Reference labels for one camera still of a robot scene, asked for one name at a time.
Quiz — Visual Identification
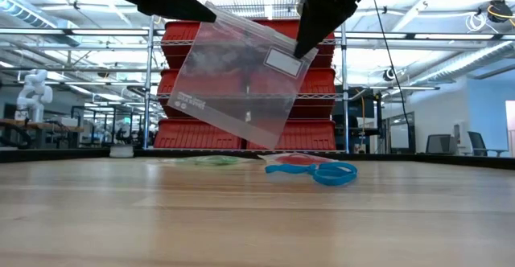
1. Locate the clear plastic zip bag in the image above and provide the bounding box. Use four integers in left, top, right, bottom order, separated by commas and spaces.
146, 154, 261, 167
167, 0, 319, 150
259, 152, 341, 168

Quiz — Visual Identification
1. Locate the red rubber band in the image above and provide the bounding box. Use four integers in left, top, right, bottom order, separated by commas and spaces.
276, 154, 325, 166

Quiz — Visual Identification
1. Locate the blue rubber band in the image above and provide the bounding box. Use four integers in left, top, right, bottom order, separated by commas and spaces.
264, 162, 319, 176
311, 161, 358, 178
312, 170, 359, 187

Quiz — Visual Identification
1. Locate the red plastic bin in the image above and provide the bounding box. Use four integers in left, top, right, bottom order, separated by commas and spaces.
247, 68, 336, 119
248, 18, 336, 69
161, 19, 249, 70
157, 68, 247, 119
245, 118, 337, 151
154, 118, 245, 150

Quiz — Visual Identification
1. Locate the black equipment stand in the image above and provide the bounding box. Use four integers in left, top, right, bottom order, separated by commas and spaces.
348, 89, 383, 154

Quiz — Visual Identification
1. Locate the black framed glass panel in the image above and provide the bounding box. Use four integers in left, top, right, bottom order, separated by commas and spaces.
381, 112, 416, 154

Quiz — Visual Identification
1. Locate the white tape roll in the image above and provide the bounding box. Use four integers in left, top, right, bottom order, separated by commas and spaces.
109, 145, 135, 158

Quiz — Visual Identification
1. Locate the grey monitor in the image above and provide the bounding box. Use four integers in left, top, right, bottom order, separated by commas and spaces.
425, 133, 458, 155

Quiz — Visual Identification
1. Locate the wooden background workbench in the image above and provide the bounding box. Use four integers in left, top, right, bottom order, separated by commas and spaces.
0, 117, 84, 150

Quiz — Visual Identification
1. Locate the black office chair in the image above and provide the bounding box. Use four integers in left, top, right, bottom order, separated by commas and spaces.
468, 130, 488, 158

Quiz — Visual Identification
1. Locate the thin black hanging cable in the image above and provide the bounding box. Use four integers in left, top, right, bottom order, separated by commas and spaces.
369, 0, 412, 139

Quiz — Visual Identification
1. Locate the chrome wire shelf rack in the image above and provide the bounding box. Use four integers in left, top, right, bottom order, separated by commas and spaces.
142, 0, 350, 155

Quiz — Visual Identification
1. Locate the black ceiling cable reel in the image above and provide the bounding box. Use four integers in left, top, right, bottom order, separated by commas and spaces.
485, 0, 514, 23

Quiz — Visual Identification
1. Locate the white wall unit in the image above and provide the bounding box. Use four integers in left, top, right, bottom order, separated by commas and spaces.
453, 120, 471, 155

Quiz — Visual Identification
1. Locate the black metal table frame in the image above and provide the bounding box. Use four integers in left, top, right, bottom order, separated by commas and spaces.
0, 148, 515, 166

